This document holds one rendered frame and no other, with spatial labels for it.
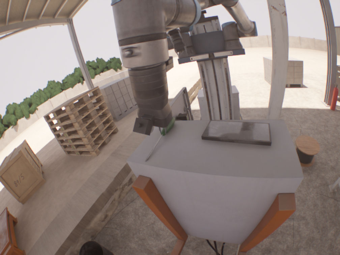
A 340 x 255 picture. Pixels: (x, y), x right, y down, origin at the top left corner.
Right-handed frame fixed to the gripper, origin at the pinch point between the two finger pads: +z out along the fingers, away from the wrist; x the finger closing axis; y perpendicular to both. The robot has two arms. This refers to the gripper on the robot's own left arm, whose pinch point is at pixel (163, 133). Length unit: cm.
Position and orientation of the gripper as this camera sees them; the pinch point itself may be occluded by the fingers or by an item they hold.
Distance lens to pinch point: 39.5
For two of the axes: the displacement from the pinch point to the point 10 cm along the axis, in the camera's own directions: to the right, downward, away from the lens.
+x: 9.2, 1.8, -3.5
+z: 0.9, 7.7, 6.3
